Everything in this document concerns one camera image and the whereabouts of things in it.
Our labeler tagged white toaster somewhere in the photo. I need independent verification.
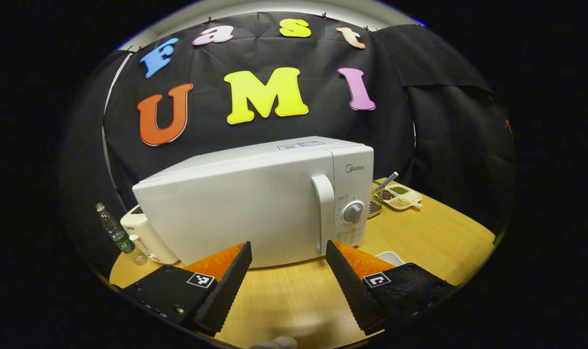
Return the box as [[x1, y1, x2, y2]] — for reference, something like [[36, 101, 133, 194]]
[[120, 205, 179, 265]]

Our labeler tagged striped handle spoon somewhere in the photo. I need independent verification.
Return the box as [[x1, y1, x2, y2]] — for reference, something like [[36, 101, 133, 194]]
[[374, 172, 399, 192]]

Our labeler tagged clear plastic water bottle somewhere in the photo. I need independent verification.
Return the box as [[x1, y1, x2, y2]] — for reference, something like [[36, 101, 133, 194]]
[[95, 202, 148, 266]]

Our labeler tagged white microwave oven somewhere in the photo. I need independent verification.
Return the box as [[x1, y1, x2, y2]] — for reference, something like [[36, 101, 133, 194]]
[[132, 136, 374, 268]]

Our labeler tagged white divided seasoning tray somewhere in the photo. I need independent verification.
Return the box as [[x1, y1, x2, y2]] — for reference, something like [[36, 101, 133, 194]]
[[385, 184, 423, 211]]

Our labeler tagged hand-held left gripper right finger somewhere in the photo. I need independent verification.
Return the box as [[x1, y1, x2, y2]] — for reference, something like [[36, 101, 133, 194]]
[[326, 240, 457, 335]]

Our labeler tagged white rectangular dish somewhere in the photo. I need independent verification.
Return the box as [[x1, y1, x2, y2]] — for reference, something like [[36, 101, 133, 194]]
[[374, 251, 405, 267]]

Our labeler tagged black backdrop cloth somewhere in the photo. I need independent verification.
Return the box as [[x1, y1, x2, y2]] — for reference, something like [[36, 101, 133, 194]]
[[56, 11, 517, 282]]

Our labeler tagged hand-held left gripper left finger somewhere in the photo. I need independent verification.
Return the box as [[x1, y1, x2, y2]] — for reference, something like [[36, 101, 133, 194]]
[[122, 241, 253, 336]]

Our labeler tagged small metal wire basket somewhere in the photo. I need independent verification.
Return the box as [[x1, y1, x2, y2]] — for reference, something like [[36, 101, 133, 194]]
[[368, 189, 384, 218]]

